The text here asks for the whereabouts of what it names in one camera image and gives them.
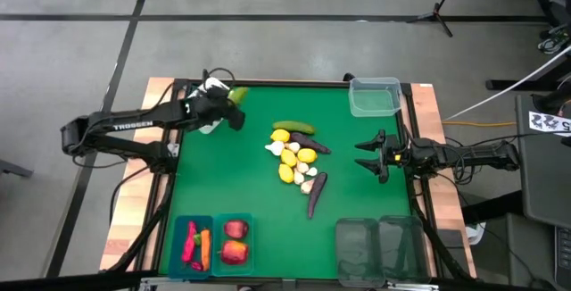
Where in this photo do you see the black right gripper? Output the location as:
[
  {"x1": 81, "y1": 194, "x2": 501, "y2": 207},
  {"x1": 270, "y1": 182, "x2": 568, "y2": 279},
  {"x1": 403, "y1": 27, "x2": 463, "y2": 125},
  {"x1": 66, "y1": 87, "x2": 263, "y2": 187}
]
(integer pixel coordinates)
[{"x1": 355, "y1": 129, "x2": 414, "y2": 184}]

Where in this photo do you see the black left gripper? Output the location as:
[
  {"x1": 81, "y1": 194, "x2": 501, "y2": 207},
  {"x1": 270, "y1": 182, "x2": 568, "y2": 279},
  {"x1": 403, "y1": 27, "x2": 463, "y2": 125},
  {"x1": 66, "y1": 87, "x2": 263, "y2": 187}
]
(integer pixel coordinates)
[{"x1": 186, "y1": 88, "x2": 246, "y2": 131}]

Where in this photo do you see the light green cucumber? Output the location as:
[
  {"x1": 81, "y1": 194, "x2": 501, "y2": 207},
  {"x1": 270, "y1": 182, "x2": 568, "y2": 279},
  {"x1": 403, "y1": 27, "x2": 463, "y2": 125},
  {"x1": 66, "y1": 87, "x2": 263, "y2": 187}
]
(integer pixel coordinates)
[{"x1": 228, "y1": 86, "x2": 250, "y2": 106}]

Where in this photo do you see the dark green cucumber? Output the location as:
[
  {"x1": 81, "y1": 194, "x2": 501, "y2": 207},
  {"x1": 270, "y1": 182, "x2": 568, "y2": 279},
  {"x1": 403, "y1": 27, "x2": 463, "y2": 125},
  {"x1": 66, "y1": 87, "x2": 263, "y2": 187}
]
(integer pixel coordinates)
[{"x1": 271, "y1": 120, "x2": 317, "y2": 136}]

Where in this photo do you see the purple eggplant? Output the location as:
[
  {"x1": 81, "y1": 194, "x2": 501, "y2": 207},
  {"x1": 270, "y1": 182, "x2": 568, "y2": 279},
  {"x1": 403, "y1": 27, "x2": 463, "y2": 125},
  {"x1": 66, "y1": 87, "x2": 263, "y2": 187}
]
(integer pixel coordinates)
[{"x1": 306, "y1": 171, "x2": 329, "y2": 220}]

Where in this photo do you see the dark red apple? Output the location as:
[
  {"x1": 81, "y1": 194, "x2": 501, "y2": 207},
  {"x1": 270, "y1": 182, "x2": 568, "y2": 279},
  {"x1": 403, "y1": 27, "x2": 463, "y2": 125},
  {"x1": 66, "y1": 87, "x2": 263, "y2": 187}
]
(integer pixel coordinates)
[{"x1": 223, "y1": 219, "x2": 250, "y2": 240}]

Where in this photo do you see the long red chili pepper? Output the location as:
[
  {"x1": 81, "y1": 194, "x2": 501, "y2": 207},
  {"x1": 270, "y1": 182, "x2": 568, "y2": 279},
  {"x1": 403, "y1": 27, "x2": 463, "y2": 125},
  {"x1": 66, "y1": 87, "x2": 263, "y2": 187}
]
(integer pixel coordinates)
[{"x1": 181, "y1": 220, "x2": 198, "y2": 264}]

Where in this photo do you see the red apple yellow patch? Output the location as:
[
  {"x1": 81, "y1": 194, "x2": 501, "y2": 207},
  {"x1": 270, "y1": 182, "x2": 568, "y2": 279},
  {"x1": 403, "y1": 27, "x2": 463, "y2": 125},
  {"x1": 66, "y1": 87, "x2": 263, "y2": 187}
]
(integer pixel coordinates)
[{"x1": 219, "y1": 239, "x2": 250, "y2": 266}]

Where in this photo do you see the orange carrot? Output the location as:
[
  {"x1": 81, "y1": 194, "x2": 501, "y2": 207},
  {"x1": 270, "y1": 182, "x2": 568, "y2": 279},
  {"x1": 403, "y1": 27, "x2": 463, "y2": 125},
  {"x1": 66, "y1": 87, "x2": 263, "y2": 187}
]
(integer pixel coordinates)
[{"x1": 200, "y1": 229, "x2": 212, "y2": 271}]

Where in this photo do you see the white plastic bin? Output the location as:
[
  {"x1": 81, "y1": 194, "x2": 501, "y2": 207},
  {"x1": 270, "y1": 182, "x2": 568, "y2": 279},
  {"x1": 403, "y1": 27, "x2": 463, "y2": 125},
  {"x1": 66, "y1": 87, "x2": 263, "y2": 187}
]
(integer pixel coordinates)
[{"x1": 186, "y1": 77, "x2": 233, "y2": 135}]

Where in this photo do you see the clear plastic bin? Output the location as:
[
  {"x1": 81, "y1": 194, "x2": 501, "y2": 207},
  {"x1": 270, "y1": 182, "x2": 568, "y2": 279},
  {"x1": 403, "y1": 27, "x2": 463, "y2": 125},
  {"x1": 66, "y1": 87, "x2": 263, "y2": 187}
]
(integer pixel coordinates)
[{"x1": 348, "y1": 76, "x2": 403, "y2": 119}]

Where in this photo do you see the green table mat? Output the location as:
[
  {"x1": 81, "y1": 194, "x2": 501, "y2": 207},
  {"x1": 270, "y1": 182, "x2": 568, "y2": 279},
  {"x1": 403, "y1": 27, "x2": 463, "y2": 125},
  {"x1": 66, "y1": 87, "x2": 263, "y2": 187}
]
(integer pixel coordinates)
[{"x1": 158, "y1": 84, "x2": 412, "y2": 280}]

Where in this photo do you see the smoky grey plastic bin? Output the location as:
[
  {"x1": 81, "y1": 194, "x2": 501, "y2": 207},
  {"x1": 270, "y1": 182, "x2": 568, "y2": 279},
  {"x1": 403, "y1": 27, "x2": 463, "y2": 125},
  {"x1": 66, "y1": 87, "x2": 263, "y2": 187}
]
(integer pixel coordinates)
[
  {"x1": 377, "y1": 214, "x2": 432, "y2": 285},
  {"x1": 335, "y1": 217, "x2": 386, "y2": 288}
]

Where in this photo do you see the dark teal plastic bin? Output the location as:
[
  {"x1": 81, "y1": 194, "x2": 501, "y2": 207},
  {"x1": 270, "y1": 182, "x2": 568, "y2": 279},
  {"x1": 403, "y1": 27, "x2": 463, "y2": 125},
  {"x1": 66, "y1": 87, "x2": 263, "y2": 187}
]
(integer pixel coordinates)
[{"x1": 170, "y1": 214, "x2": 215, "y2": 280}]

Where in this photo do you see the light teal plastic bin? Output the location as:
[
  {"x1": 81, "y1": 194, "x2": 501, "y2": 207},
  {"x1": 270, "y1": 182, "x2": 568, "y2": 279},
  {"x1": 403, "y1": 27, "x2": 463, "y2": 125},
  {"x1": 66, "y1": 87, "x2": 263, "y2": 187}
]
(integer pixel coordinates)
[{"x1": 211, "y1": 212, "x2": 255, "y2": 278}]

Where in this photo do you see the black tripod stand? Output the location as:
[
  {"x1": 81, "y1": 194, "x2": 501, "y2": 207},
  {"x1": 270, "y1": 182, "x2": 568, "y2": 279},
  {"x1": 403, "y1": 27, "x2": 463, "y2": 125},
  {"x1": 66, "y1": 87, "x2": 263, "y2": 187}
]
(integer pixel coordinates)
[{"x1": 405, "y1": 0, "x2": 466, "y2": 38}]

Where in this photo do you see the dark grey desk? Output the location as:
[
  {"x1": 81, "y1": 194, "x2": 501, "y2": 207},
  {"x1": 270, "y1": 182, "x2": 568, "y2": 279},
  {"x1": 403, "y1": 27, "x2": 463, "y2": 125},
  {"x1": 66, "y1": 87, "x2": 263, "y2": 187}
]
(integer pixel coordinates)
[{"x1": 515, "y1": 93, "x2": 571, "y2": 230}]

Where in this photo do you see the white paper number label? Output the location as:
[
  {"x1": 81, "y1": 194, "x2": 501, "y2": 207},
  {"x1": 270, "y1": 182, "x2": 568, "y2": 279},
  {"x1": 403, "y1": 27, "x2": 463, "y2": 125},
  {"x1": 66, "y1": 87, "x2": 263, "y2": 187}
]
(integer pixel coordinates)
[{"x1": 527, "y1": 110, "x2": 571, "y2": 138}]

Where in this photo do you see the black keyboard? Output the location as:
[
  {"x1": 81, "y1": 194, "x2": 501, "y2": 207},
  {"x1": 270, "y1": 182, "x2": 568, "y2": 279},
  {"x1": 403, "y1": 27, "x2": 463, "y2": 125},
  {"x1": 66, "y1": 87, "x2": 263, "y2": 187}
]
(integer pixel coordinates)
[{"x1": 554, "y1": 226, "x2": 571, "y2": 279}]

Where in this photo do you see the grey furniture leg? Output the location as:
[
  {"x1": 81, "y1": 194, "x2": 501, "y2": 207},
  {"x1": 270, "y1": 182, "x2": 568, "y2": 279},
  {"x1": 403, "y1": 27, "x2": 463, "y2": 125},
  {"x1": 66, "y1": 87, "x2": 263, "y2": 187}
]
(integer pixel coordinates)
[{"x1": 0, "y1": 158, "x2": 35, "y2": 179}]

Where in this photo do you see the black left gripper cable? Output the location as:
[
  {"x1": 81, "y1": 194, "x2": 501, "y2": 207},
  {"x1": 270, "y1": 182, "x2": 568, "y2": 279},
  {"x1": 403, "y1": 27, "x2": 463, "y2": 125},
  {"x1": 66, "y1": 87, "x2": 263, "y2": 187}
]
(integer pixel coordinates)
[{"x1": 203, "y1": 66, "x2": 237, "y2": 87}]

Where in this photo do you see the yellow cable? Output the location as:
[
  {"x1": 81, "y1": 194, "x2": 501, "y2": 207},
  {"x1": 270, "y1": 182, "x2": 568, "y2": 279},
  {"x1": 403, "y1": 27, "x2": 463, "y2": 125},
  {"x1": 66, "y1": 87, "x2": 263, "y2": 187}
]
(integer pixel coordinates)
[{"x1": 441, "y1": 120, "x2": 517, "y2": 129}]

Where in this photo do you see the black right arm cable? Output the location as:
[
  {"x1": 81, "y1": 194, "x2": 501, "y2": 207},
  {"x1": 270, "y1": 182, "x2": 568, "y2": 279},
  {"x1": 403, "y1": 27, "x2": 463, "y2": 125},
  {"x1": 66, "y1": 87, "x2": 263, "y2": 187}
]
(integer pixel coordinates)
[{"x1": 443, "y1": 132, "x2": 545, "y2": 187}]

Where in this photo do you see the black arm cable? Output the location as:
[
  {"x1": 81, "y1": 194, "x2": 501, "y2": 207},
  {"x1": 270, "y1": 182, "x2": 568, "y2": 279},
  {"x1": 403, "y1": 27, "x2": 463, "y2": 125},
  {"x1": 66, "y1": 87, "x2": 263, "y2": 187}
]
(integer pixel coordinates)
[
  {"x1": 443, "y1": 132, "x2": 545, "y2": 187},
  {"x1": 108, "y1": 164, "x2": 153, "y2": 228}
]

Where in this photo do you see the white cable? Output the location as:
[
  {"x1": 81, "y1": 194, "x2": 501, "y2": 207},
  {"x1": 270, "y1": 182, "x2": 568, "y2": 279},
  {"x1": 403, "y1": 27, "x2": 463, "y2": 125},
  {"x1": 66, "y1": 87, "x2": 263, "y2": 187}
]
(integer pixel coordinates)
[{"x1": 443, "y1": 44, "x2": 571, "y2": 122}]

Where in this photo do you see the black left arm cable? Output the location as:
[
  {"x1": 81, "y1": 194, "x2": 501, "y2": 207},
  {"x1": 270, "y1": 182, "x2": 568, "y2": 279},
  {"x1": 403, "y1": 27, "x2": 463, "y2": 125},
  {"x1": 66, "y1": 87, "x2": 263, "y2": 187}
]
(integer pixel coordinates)
[{"x1": 108, "y1": 164, "x2": 153, "y2": 228}]

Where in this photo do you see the black desk frame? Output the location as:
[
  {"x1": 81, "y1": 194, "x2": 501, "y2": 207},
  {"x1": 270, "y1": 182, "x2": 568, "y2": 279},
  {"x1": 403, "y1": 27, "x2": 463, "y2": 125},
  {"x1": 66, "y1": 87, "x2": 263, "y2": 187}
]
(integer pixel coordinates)
[{"x1": 484, "y1": 0, "x2": 571, "y2": 92}]

